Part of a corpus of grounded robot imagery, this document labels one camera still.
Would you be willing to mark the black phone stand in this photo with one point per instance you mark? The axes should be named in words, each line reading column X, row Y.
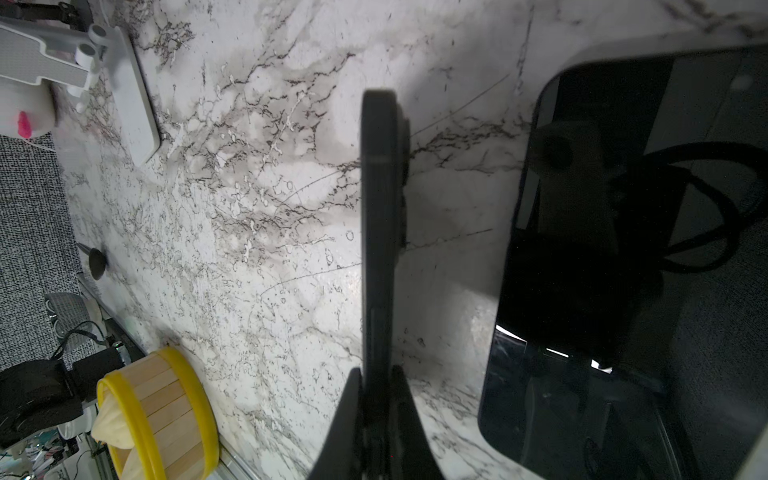
column 384, row 156

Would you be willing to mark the yellow bamboo steamer basket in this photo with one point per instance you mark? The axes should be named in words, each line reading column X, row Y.
column 169, row 415

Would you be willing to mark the black spoon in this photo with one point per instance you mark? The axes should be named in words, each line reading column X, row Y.
column 97, row 260

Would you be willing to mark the pink white plush toy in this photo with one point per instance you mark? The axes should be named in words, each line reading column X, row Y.
column 27, row 111

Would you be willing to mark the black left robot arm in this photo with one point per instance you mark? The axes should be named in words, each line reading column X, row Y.
column 40, row 394

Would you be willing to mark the left steamed bun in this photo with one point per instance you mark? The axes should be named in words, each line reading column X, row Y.
column 111, row 427

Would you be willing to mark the black phone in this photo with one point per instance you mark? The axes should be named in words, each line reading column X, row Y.
column 630, row 340

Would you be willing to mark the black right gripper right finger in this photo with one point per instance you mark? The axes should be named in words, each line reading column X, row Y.
column 410, row 453

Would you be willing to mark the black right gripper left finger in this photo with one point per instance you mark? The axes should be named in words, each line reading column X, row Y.
column 341, row 457

